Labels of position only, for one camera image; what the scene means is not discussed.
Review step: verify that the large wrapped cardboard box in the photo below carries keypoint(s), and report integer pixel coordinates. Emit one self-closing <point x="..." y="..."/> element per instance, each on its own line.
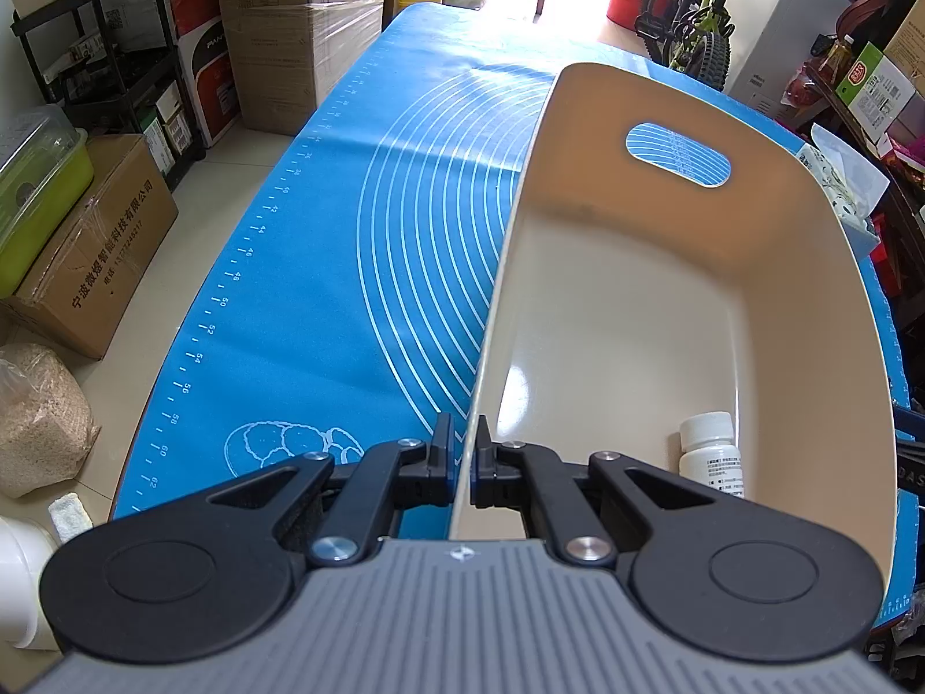
<point x="289" y="50"/>

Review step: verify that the white pill bottle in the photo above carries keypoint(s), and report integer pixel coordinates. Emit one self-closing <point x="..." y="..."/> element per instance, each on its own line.
<point x="712" y="455"/>

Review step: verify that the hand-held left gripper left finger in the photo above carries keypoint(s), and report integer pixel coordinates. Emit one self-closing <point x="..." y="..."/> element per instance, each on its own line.
<point x="442" y="457"/>

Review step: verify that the clear bag of grain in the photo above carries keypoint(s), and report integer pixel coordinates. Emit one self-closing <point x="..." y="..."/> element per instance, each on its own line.
<point x="36" y="419"/>

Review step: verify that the taped brown cardboard box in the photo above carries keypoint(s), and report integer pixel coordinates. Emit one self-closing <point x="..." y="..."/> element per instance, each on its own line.
<point x="108" y="246"/>

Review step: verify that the small green white box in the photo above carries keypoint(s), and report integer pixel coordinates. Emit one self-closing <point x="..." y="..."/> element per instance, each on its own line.
<point x="153" y="141"/>

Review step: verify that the beige plastic basket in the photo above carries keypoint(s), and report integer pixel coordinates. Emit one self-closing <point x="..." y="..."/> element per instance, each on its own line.
<point x="650" y="289"/>

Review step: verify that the dark red bag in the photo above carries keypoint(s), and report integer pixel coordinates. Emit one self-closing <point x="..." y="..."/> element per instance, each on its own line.
<point x="881" y="0"/>

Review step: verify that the green container with clear lid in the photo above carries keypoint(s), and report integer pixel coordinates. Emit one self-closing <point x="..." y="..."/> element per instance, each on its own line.
<point x="50" y="188"/>

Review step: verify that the white cloth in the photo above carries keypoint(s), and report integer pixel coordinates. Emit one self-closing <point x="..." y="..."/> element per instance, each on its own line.
<point x="69" y="513"/>

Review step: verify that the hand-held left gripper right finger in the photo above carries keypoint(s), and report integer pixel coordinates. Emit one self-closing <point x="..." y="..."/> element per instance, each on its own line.
<point x="480" y="473"/>

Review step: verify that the orange drink bottle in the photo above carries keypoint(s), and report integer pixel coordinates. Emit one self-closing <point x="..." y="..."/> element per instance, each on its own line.
<point x="838" y="58"/>

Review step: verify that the white round container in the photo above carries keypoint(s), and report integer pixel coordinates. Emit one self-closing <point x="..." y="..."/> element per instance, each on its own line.
<point x="22" y="571"/>

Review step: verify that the red and white appliance box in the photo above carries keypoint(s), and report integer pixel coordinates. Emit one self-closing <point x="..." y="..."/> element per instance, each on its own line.
<point x="209" y="65"/>

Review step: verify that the blue silicone baking mat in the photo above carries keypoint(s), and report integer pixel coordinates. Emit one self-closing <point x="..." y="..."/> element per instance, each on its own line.
<point x="361" y="231"/>

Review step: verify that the printed tissue pack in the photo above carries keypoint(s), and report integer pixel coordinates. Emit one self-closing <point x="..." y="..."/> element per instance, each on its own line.
<point x="838" y="181"/>

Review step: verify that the black shelf rack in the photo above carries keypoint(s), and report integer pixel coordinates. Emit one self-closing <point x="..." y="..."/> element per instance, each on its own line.
<point x="173" y="43"/>

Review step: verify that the green and black bicycle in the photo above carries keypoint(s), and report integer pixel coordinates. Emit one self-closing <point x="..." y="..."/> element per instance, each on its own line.
<point x="712" y="50"/>

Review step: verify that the plain cardboard box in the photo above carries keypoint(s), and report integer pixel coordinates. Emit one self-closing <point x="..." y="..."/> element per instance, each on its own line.
<point x="910" y="43"/>

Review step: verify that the green and white box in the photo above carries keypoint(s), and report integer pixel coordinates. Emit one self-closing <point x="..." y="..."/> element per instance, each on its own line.
<point x="874" y="94"/>

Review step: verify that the white appliance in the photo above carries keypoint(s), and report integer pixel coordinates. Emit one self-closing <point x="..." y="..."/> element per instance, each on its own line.
<point x="788" y="29"/>

